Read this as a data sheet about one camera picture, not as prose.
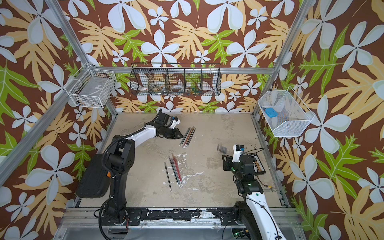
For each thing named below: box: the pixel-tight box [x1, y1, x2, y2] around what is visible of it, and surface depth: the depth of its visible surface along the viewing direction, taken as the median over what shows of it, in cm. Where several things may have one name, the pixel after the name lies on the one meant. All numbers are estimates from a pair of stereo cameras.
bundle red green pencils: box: [168, 153, 183, 189], surface depth 91 cm
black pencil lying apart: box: [164, 162, 173, 193], surface depth 90 cm
